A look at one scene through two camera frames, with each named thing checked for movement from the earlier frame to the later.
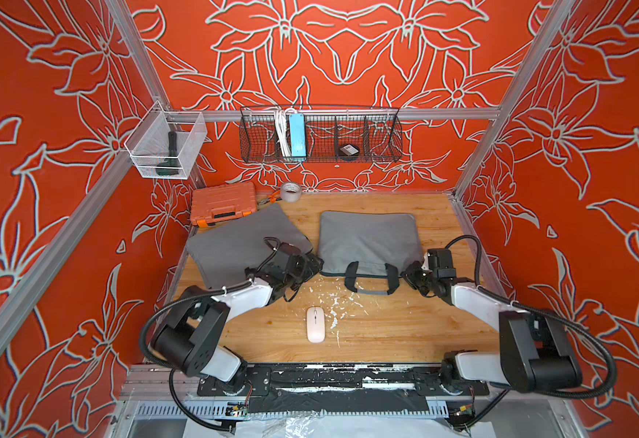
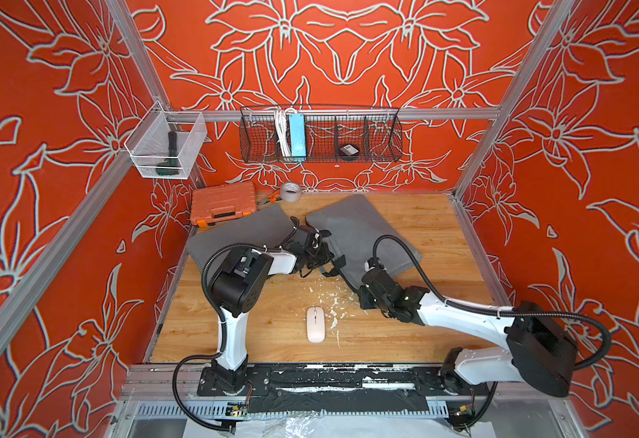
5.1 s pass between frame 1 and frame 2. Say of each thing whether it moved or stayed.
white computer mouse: stayed
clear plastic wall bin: stayed
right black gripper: moved
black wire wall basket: stayed
